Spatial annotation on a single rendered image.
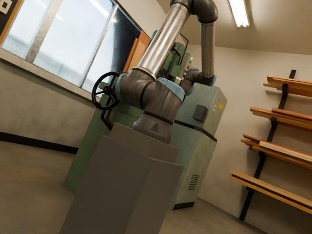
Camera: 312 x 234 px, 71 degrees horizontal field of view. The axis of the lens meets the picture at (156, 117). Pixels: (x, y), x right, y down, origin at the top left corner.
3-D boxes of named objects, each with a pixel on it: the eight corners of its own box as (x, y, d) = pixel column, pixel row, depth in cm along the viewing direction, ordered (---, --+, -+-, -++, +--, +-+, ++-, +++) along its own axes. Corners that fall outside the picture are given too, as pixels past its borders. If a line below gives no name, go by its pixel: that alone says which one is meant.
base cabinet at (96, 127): (61, 185, 172) (97, 103, 178) (107, 185, 221) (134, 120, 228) (100, 214, 149) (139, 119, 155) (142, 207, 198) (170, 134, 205)
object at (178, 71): (167, 79, 194) (173, 64, 196) (171, 83, 202) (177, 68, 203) (176, 81, 190) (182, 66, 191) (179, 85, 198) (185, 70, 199)
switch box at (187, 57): (178, 67, 204) (185, 52, 206) (182, 72, 213) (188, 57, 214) (184, 68, 201) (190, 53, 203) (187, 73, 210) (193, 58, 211)
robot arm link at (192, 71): (203, 74, 173) (197, 87, 170) (190, 71, 178) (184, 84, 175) (201, 68, 164) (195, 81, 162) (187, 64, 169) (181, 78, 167)
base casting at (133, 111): (97, 103, 179) (101, 93, 179) (134, 120, 228) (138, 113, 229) (139, 119, 156) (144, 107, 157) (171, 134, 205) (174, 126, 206)
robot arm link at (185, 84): (191, 87, 174) (186, 98, 173) (178, 80, 173) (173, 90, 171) (196, 84, 165) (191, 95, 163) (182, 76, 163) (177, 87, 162)
